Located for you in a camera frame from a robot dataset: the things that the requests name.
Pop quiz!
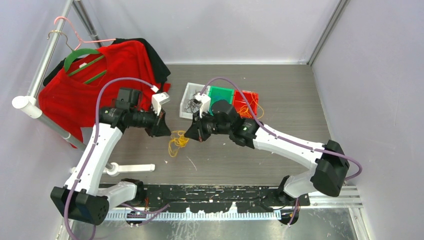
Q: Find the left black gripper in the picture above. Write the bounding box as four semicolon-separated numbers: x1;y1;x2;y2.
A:
129;104;171;138

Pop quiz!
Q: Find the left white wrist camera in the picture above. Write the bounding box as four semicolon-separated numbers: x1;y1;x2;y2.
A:
151;92;170;116

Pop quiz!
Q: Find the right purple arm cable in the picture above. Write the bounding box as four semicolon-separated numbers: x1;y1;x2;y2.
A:
198;77;363;227

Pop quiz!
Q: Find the green clothes hanger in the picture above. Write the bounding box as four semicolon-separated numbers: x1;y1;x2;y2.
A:
63;48;105;77

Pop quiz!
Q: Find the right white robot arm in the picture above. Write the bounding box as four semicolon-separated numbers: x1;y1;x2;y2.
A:
184;100;350;206

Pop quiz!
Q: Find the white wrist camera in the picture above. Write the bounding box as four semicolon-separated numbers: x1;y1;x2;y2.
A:
194;92;211;118
151;92;170;116

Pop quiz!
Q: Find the black garment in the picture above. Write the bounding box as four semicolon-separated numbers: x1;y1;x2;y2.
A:
42;38;171;88

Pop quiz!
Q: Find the aluminium rail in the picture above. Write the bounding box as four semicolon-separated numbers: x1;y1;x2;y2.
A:
61;186;364;222

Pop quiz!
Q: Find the red shirt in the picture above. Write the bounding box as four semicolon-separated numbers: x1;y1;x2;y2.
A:
38;41;171;141

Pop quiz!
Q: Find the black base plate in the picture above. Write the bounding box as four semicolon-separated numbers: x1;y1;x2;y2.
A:
127;184;295;214

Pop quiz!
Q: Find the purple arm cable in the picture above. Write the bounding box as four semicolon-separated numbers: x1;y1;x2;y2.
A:
63;77;170;240
198;77;363;227

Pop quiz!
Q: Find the pink clothes hanger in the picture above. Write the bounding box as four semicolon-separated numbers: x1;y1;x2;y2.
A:
54;16;116;51

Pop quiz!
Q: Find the gold wire hanger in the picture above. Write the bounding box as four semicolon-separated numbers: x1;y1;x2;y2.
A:
46;30;74;51

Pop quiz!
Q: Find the metal clothes rack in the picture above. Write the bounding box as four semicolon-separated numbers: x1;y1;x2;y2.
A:
11;0;115;170

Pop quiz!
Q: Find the brown wire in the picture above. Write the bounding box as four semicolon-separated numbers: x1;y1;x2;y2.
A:
184;87;208;116

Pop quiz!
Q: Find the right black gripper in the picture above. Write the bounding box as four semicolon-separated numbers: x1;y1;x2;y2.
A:
185;108;232;142

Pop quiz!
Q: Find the green plastic bin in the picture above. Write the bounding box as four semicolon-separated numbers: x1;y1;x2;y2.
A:
208;86;235;115

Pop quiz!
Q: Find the white plastic bin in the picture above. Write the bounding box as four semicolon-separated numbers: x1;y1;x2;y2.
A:
179;82;204;120

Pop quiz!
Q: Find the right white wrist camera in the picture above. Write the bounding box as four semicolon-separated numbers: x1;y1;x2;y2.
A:
194;92;211;118

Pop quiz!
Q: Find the white rack foot bar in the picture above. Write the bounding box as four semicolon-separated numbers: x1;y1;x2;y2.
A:
69;162;156;177

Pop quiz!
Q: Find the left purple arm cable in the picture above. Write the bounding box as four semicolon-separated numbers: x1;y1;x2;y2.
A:
63;77;170;240

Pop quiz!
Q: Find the red plastic bin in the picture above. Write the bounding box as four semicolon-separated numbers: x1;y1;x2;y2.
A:
232;90;259;119

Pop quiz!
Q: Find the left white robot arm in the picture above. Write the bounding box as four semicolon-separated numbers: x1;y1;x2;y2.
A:
50;87;171;226

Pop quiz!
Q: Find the yellow wire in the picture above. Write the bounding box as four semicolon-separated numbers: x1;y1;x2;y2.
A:
236;91;265;121
167;130;190;158

